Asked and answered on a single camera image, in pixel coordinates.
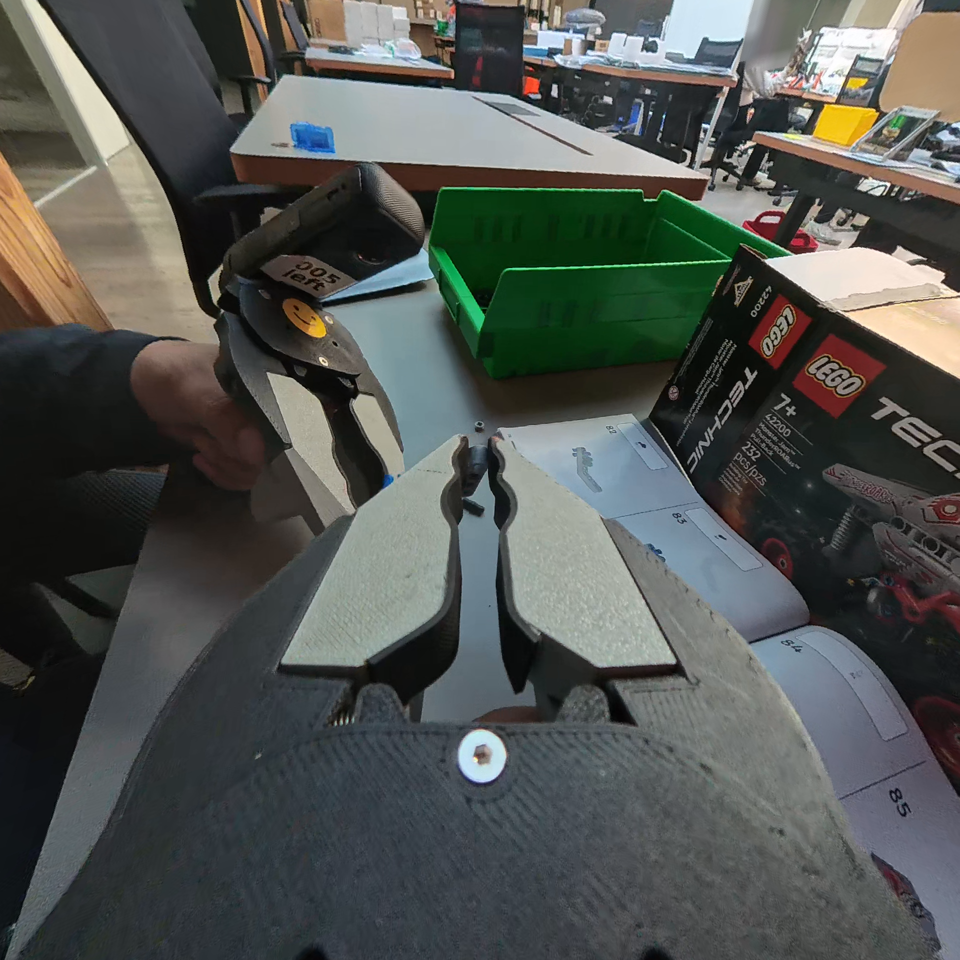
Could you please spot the person's left forearm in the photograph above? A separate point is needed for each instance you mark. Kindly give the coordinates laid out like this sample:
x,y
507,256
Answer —
x,y
60,405

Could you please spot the small black lego piece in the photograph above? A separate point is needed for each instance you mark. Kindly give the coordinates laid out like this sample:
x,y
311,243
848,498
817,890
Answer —
x,y
474,508

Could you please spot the pale paper sheet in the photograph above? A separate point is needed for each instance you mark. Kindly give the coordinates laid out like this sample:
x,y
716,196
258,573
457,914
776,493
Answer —
x,y
405,274

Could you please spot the small blue plastic part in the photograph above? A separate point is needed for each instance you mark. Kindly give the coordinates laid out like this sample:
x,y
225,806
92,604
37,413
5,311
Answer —
x,y
313,136

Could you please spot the stack of white boxes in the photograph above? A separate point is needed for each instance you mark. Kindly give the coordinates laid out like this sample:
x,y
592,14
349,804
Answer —
x,y
375,21

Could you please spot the wooden-edged work table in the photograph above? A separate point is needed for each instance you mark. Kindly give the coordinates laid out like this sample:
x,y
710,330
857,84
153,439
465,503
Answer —
x,y
862,169

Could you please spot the black mesh panel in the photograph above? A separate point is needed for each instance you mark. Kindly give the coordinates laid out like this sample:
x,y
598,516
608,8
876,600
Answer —
x,y
489,45

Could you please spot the grey table with wooden edge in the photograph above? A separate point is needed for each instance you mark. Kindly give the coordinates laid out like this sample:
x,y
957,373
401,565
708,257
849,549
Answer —
x,y
420,135

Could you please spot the lego instruction booklet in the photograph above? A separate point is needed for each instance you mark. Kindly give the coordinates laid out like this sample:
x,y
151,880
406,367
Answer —
x,y
675,517

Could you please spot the person's left hand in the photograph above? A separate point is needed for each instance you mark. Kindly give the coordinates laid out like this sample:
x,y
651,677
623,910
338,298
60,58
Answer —
x,y
187,397

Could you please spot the yellow plastic bin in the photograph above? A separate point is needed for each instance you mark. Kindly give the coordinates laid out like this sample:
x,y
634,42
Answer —
x,y
844,124

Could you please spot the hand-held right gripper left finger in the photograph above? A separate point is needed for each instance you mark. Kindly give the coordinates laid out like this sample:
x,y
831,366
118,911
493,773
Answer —
x,y
375,570

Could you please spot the black lego pin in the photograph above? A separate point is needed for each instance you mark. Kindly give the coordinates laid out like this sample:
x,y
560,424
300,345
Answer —
x,y
478,463

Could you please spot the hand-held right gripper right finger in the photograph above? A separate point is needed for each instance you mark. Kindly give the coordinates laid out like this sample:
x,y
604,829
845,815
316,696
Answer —
x,y
577,592

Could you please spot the red basket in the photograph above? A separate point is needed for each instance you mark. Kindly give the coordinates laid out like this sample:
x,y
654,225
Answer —
x,y
776,232

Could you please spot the wooden panel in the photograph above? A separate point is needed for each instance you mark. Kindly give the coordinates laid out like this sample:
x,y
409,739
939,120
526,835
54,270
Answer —
x,y
37,270

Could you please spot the green plastic bin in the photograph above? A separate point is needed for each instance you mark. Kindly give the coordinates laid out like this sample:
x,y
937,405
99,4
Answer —
x,y
585,315

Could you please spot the lego set box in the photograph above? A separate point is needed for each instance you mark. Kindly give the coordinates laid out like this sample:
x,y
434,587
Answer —
x,y
825,450

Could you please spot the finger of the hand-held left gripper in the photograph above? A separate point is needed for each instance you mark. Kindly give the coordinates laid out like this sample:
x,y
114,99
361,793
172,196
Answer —
x,y
379,424
307,435

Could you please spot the black office chair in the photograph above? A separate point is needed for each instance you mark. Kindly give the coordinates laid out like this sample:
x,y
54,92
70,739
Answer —
x,y
150,97

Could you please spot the framed picture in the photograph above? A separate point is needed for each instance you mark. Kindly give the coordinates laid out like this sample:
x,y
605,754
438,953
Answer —
x,y
896,135

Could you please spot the cardboard box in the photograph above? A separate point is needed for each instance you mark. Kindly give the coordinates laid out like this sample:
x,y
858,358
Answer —
x,y
922,67

